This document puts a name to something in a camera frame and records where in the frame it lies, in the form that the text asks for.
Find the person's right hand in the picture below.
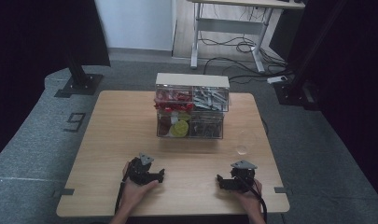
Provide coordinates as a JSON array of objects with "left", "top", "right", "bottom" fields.
[{"left": 232, "top": 180, "right": 264, "bottom": 214}]

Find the clear drinking glass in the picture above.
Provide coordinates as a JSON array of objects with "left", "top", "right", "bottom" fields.
[{"left": 234, "top": 130, "right": 258, "bottom": 156}]

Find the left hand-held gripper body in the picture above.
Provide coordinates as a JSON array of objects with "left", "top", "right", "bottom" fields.
[{"left": 126, "top": 152, "right": 155, "bottom": 187}]

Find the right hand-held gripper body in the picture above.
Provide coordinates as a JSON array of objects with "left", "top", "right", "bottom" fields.
[{"left": 231, "top": 160, "right": 258, "bottom": 192}]

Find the pile of red packets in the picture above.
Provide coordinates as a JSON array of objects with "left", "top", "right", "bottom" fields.
[{"left": 154, "top": 87, "right": 195, "bottom": 114}]

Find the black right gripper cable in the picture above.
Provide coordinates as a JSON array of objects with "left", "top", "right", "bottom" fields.
[{"left": 244, "top": 178, "right": 269, "bottom": 222}]

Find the dark curtain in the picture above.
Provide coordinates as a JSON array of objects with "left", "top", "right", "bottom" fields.
[
  {"left": 269, "top": 0, "right": 378, "bottom": 200},
  {"left": 0, "top": 0, "right": 111, "bottom": 164}
]

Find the pile of grey packets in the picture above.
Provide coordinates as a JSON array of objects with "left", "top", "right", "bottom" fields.
[{"left": 192, "top": 87, "right": 229, "bottom": 112}]

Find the tangle of black floor cables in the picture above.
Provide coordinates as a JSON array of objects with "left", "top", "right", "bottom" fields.
[{"left": 198, "top": 6, "right": 294, "bottom": 85}]

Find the black stand with base plate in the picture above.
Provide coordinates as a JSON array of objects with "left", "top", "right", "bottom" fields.
[
  {"left": 273, "top": 0, "right": 346, "bottom": 112},
  {"left": 54, "top": 50, "right": 104, "bottom": 99}
]

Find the white power strip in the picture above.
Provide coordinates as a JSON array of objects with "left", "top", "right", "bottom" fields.
[{"left": 267, "top": 75, "right": 289, "bottom": 85}]

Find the pile of dark packets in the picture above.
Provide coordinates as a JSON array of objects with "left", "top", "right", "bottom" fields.
[{"left": 189, "top": 115, "right": 223, "bottom": 139}]

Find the desk with white legs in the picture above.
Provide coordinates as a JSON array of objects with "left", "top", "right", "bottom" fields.
[{"left": 187, "top": 0, "right": 306, "bottom": 74}]

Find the person's left hand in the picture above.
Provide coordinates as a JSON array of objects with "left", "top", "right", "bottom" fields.
[{"left": 120, "top": 161, "right": 160, "bottom": 208}]

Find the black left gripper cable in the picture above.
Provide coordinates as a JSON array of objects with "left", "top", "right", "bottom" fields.
[{"left": 114, "top": 175, "right": 129, "bottom": 215}]

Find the dark red round capsule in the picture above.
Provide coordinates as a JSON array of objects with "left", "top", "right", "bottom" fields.
[{"left": 159, "top": 115, "right": 173, "bottom": 136}]

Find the grey tape piece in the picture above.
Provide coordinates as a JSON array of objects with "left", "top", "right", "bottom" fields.
[
  {"left": 273, "top": 186, "right": 293, "bottom": 196},
  {"left": 51, "top": 188, "right": 76, "bottom": 199}
]

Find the clear plastic drawer organizer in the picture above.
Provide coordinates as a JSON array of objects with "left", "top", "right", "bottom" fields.
[{"left": 154, "top": 72, "right": 231, "bottom": 140}]

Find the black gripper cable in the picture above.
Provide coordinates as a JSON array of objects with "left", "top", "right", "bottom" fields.
[
  {"left": 114, "top": 175, "right": 129, "bottom": 215},
  {"left": 244, "top": 178, "right": 269, "bottom": 222}
]

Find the large yellow-green round capsule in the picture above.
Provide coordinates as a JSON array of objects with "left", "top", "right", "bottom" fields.
[{"left": 170, "top": 119, "right": 189, "bottom": 138}]

